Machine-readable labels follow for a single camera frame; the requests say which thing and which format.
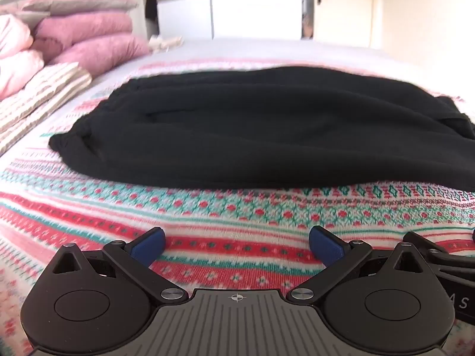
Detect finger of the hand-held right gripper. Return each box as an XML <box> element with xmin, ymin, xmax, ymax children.
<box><xmin>403</xmin><ymin>231</ymin><xmax>475</xmax><ymax>268</ymax></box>

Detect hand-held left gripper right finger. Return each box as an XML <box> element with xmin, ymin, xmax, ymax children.
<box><xmin>291</xmin><ymin>225</ymin><xmax>424</xmax><ymax>307</ymax></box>

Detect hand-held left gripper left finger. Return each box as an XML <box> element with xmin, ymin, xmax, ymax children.
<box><xmin>51</xmin><ymin>226</ymin><xmax>189</xmax><ymax>307</ymax></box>

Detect black pants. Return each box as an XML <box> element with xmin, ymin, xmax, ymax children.
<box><xmin>49</xmin><ymin>66</ymin><xmax>475</xmax><ymax>193</ymax></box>

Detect red and green patterned blanket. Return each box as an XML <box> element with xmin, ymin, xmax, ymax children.
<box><xmin>0</xmin><ymin>57</ymin><xmax>475</xmax><ymax>356</ymax></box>

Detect striped folded blanket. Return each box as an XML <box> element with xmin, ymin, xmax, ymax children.
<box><xmin>0</xmin><ymin>61</ymin><xmax>93</xmax><ymax>147</ymax></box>

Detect light grey bed sheet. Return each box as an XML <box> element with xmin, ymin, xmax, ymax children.
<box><xmin>83</xmin><ymin>36</ymin><xmax>475</xmax><ymax>99</ymax></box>

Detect beige crumpled cloth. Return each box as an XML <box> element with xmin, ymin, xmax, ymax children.
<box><xmin>148</xmin><ymin>35</ymin><xmax>185</xmax><ymax>54</ymax></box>

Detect light pink duvet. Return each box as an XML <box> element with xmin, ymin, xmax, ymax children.
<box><xmin>0</xmin><ymin>14</ymin><xmax>46</xmax><ymax>101</ymax></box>

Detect cream door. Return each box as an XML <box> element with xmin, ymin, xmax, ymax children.
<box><xmin>313</xmin><ymin>0</ymin><xmax>376</xmax><ymax>50</ymax></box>

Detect dark hanging garment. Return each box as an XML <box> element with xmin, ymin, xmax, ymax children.
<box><xmin>144</xmin><ymin>0</ymin><xmax>159</xmax><ymax>34</ymax></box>

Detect white and grey wardrobe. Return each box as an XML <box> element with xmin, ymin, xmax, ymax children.
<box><xmin>154</xmin><ymin>0</ymin><xmax>315</xmax><ymax>41</ymax></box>

